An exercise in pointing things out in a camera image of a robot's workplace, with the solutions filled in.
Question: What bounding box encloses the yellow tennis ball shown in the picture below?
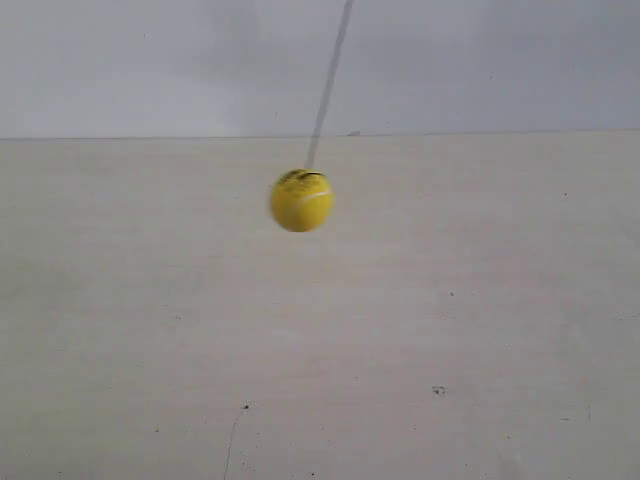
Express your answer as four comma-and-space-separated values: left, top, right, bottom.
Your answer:
269, 169, 334, 232

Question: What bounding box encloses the black hanging string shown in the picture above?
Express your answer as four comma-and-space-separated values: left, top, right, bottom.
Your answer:
305, 0, 355, 172

